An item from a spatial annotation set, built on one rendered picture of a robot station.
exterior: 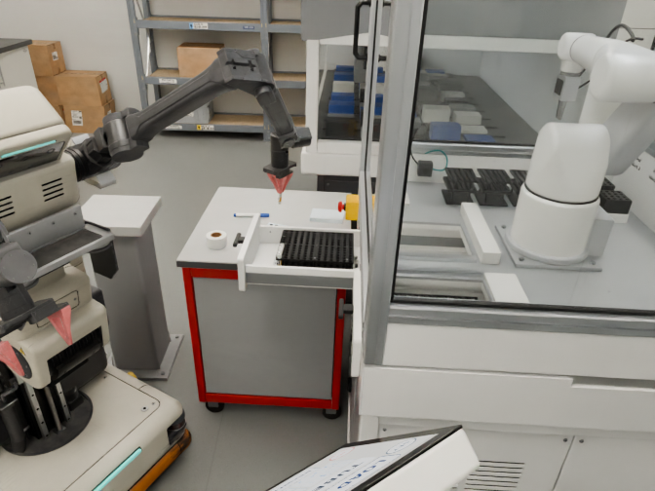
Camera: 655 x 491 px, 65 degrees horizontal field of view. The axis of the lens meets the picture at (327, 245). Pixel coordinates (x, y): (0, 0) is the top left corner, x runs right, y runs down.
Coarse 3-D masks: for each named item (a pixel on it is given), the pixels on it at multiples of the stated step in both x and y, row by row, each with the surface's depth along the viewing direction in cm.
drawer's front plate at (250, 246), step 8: (256, 216) 162; (256, 224) 159; (248, 232) 152; (256, 232) 159; (248, 240) 148; (256, 240) 160; (248, 248) 146; (256, 248) 161; (240, 256) 140; (248, 256) 146; (240, 264) 140; (240, 272) 141; (240, 280) 142; (240, 288) 144
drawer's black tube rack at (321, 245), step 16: (288, 240) 155; (304, 240) 155; (320, 240) 157; (336, 240) 156; (352, 240) 156; (288, 256) 146; (304, 256) 148; (320, 256) 147; (336, 256) 147; (352, 256) 147
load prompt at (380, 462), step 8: (384, 456) 60; (392, 456) 58; (368, 464) 60; (376, 464) 58; (384, 464) 56; (360, 472) 58; (368, 472) 56; (344, 480) 57; (352, 480) 56; (360, 480) 54; (328, 488) 57; (336, 488) 55; (344, 488) 54
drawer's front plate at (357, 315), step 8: (360, 272) 135; (360, 280) 132; (360, 288) 128; (360, 296) 125; (360, 304) 123; (360, 312) 120; (360, 320) 117; (352, 328) 125; (360, 328) 115; (360, 336) 112; (352, 344) 120; (360, 344) 111; (360, 352) 112; (352, 360) 114; (360, 360) 114; (352, 368) 115; (352, 376) 116
